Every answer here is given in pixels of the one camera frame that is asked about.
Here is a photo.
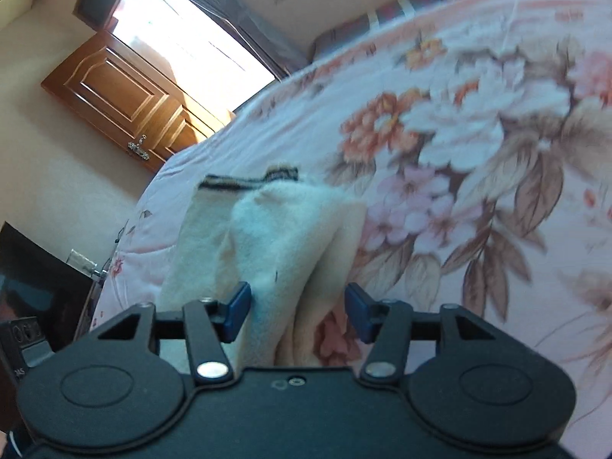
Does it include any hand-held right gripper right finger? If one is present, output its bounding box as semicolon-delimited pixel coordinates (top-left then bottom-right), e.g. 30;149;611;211
345;283;500;386

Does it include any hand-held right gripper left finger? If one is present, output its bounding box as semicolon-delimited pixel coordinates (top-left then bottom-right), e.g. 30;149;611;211
98;282;252;384

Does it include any cream patterned knitted sweater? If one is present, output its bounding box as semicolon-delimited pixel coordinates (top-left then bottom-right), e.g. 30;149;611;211
158;166;369;369

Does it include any clear glass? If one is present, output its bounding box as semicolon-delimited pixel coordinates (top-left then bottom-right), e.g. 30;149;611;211
69;249;99;275

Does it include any pink floral bed sheet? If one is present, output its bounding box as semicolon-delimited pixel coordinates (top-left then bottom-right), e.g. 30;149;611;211
88;0;612;459

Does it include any wooden door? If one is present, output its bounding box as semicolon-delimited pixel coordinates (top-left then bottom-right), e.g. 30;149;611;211
41;29;235;173

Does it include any grey curtain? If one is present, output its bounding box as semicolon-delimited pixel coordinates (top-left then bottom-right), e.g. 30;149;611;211
138;0;316;77

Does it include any striped mattress cover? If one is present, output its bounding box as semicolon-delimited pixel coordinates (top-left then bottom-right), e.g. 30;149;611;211
311;0;445;60

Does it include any metal door handle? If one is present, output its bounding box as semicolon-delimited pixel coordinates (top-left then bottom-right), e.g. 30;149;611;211
127;135;151;161

